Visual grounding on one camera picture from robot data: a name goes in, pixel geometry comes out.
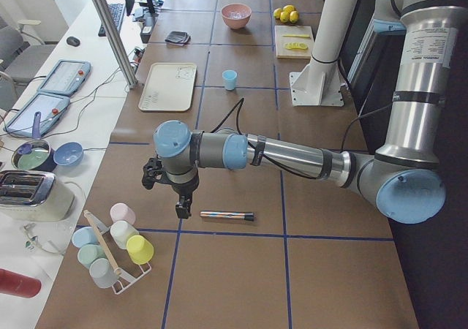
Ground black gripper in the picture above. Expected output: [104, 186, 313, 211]
[167, 173, 200, 219]

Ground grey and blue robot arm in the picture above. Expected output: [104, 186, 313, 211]
[142, 0, 467, 224]

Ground yellow cup on rack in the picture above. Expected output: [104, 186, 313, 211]
[127, 235, 154, 265]

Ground pink cup on rack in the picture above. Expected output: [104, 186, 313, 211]
[110, 203, 136, 225]

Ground white cup on rack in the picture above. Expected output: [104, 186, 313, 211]
[110, 220, 139, 250]

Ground grey cup on rack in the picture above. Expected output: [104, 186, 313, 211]
[89, 258, 118, 289]

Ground light blue cup on rack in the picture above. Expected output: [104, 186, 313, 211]
[72, 226, 99, 248]

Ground green cup on rack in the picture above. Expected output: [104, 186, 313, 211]
[77, 243, 106, 269]

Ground pile of clear ice cubes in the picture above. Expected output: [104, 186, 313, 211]
[226, 10, 246, 20]

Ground steel muddler with black tip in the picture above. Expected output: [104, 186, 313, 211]
[200, 211, 255, 222]

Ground cream bear tray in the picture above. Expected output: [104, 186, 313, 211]
[138, 62, 197, 112]

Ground blue bowl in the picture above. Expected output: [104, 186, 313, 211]
[53, 142, 84, 167]

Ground cream toaster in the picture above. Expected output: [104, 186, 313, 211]
[1, 170, 75, 222]

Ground blue saucepan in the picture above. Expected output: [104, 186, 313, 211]
[12, 111, 56, 172]

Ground teach pendant tablet near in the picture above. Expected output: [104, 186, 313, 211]
[5, 92, 70, 137]

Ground teach pendant tablet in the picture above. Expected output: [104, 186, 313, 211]
[38, 59, 91, 97]
[5, 92, 70, 137]

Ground grey folded cloth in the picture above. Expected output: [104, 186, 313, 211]
[165, 31, 191, 46]

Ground teach pendant tablet far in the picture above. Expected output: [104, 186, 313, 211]
[38, 59, 91, 97]

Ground red bottle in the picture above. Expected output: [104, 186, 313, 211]
[1, 268, 42, 298]

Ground lemon slices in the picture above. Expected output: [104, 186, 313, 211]
[284, 42, 309, 50]

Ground wooden cutting board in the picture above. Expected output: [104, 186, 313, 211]
[274, 26, 314, 58]

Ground pink bowl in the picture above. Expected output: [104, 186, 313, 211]
[221, 4, 252, 30]

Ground black computer mouse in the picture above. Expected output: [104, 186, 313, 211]
[66, 37, 80, 47]

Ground yellow plastic knife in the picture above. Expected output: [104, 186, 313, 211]
[282, 34, 311, 39]

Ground black keyboard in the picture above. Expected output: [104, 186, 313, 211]
[107, 3, 125, 32]

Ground grey office chair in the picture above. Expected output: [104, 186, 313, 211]
[1, 18, 55, 111]

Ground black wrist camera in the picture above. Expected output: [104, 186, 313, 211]
[142, 157, 165, 190]

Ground white wire cup rack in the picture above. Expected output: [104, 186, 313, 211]
[83, 210, 152, 295]

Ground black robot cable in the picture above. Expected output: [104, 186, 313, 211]
[210, 97, 394, 180]

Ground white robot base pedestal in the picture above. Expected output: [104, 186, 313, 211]
[290, 0, 358, 107]

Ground aluminium frame post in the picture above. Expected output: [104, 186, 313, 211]
[92, 0, 137, 89]

